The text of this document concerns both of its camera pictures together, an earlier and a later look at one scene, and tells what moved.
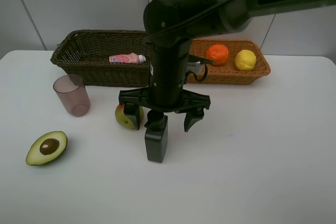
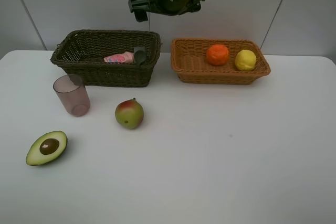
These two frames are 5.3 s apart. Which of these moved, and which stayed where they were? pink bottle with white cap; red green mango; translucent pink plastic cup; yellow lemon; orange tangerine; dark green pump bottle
Moved: dark green pump bottle; pink bottle with white cap
Stayed: red green mango; yellow lemon; translucent pink plastic cup; orange tangerine
